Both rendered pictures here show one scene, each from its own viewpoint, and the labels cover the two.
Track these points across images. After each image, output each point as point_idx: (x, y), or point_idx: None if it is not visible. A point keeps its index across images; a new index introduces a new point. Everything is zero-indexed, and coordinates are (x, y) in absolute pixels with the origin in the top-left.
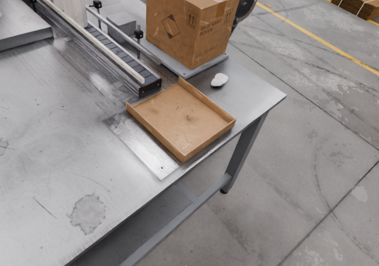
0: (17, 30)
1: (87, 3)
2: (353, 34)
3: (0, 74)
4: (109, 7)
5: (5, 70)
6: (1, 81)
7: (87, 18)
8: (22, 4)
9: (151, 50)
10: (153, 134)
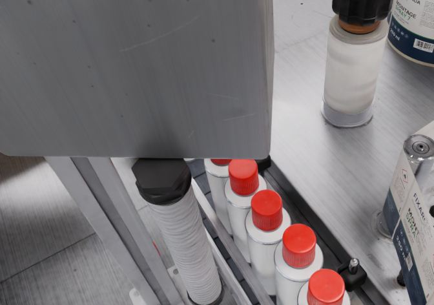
0: (274, 66)
1: (115, 262)
2: None
3: (287, 16)
4: (54, 241)
5: (281, 22)
6: (281, 5)
7: (130, 175)
8: (289, 166)
9: None
10: None
